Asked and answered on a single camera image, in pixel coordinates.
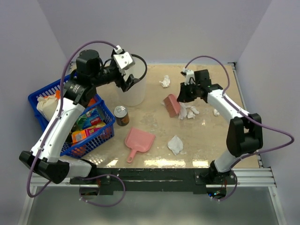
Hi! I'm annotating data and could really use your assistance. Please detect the white paper scrap near edge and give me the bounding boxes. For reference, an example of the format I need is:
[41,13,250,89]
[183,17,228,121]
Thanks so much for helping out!
[213,109,220,117]

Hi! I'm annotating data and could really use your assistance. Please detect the pink dustpan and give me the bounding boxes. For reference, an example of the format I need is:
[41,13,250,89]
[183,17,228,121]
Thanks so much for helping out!
[125,127,156,163]

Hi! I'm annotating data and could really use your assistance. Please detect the tin can with orange label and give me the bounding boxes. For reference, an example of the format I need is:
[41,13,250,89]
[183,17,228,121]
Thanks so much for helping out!
[113,105,129,126]

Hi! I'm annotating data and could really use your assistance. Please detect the blue plastic basket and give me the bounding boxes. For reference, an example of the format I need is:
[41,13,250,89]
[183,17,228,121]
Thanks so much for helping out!
[28,80,115,158]

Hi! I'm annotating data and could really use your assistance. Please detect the large crumpled white paper scrap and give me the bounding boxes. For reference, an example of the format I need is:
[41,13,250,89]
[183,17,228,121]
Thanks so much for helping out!
[159,75,171,88]

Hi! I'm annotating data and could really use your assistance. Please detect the yellow pink snack box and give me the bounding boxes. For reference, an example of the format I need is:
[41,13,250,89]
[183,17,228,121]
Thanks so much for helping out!
[71,122,106,144]

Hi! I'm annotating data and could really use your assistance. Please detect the white bin with black rim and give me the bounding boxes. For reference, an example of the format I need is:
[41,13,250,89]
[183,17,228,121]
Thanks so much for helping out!
[116,54,148,106]

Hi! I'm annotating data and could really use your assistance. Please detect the twisted white paper scrap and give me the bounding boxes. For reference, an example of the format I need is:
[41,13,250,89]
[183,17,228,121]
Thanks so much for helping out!
[178,102,188,120]

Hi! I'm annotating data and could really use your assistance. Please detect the purple cable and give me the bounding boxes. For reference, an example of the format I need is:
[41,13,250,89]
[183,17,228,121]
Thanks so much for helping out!
[184,55,295,202]
[26,40,126,207]

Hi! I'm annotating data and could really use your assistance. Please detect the blue snack packet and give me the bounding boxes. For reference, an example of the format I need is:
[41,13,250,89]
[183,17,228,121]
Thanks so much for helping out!
[76,108,103,130]

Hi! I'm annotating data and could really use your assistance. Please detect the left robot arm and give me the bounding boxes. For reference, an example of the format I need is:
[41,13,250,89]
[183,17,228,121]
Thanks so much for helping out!
[19,50,138,184]

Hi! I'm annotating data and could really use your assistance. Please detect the orange box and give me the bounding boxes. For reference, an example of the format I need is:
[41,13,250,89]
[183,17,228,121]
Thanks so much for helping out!
[55,90,60,99]

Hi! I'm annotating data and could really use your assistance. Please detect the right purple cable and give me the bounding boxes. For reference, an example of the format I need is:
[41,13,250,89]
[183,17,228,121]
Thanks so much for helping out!
[184,55,295,202]

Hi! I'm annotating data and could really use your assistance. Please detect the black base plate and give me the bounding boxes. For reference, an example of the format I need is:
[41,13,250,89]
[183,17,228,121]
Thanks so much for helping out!
[70,168,237,195]

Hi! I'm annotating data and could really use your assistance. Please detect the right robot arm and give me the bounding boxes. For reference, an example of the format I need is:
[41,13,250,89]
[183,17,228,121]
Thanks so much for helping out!
[177,68,263,184]

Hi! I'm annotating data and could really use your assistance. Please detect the pink hand brush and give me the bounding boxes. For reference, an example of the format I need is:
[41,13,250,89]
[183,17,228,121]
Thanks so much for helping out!
[163,94,180,118]

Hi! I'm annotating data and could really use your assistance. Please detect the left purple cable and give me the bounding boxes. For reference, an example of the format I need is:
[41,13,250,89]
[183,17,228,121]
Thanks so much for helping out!
[26,40,126,207]

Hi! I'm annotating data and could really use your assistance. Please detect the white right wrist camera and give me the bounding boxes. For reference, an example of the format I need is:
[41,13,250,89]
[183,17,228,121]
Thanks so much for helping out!
[181,68,195,85]

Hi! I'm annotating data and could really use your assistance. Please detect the beige cloth bag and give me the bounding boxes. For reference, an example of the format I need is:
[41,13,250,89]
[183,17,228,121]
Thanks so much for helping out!
[36,95,59,121]

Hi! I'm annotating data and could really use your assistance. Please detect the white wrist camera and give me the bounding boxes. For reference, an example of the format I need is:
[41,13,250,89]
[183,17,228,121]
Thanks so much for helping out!
[181,68,195,85]
[112,45,135,70]

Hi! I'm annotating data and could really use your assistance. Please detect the small white paper scrap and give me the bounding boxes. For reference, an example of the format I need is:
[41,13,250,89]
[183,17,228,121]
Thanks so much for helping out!
[187,106,200,119]

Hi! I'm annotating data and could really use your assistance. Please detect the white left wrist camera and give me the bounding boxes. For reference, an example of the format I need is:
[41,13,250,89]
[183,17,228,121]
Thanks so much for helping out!
[112,45,135,70]

